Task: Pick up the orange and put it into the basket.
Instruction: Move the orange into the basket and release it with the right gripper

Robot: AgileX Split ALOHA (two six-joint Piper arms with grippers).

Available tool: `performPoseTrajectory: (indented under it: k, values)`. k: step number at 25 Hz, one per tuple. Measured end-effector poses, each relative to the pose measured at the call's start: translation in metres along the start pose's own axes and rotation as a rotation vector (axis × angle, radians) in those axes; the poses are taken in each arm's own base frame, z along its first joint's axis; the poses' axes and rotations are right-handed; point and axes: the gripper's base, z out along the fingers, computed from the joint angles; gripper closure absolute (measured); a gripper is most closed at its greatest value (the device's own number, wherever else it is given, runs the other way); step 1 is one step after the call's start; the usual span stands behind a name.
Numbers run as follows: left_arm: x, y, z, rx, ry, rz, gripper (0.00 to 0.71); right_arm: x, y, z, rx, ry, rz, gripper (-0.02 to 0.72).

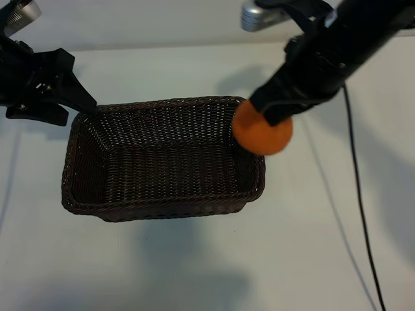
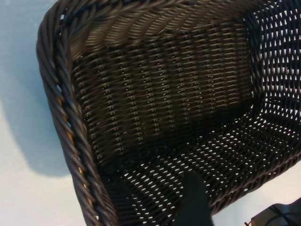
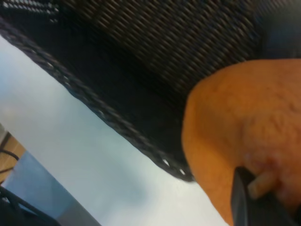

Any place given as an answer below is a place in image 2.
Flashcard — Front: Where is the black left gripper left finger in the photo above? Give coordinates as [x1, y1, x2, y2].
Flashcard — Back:
[173, 173, 214, 226]

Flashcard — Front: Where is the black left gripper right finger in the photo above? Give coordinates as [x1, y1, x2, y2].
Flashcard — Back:
[251, 197, 301, 226]

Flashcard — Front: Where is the dark brown wicker basket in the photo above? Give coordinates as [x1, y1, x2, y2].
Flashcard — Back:
[35, 0, 301, 226]

